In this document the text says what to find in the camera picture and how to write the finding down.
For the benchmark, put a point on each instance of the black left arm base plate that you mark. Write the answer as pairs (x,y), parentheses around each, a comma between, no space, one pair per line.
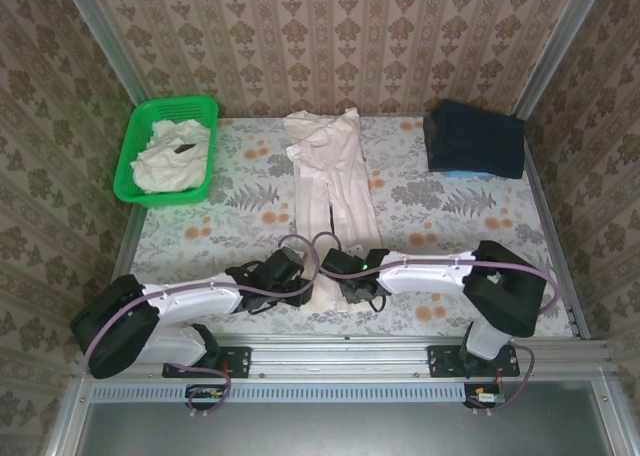
(240,361)

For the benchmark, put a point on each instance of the cream white trousers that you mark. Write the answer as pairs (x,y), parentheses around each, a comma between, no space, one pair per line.
(345,176)

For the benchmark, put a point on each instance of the folded light blue t-shirt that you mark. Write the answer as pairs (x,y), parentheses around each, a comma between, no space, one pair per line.
(475,175)

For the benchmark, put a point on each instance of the crumpled white t-shirt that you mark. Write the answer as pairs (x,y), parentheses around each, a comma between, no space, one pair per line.
(170,166)

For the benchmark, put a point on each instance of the black electronics connector box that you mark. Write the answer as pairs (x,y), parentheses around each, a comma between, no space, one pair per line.
(485,397)
(202,393)

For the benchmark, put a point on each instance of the grey metal panel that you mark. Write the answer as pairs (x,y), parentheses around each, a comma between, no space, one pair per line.
(325,431)

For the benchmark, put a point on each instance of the aluminium table side rail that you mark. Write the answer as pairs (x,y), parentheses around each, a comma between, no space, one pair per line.
(131,246)
(555,236)

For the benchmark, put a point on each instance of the small black label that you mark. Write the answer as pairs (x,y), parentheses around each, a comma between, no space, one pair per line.
(184,149)

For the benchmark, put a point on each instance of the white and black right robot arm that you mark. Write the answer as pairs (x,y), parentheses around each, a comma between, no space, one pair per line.
(425,276)

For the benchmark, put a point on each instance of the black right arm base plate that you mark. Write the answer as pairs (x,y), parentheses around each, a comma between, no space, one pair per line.
(442,361)

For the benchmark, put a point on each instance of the dark navy t-shirt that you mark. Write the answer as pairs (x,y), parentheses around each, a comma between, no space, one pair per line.
(475,136)

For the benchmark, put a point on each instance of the green plastic basket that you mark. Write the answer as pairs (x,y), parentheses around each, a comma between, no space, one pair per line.
(165,198)

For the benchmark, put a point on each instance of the floral patterned table cover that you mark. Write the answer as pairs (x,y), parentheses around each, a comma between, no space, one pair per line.
(240,211)

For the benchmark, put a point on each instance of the aluminium frame post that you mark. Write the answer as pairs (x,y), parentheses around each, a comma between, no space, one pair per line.
(560,46)
(105,36)

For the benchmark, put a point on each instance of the aluminium mounting rail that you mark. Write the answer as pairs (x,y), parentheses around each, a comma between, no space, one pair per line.
(340,358)

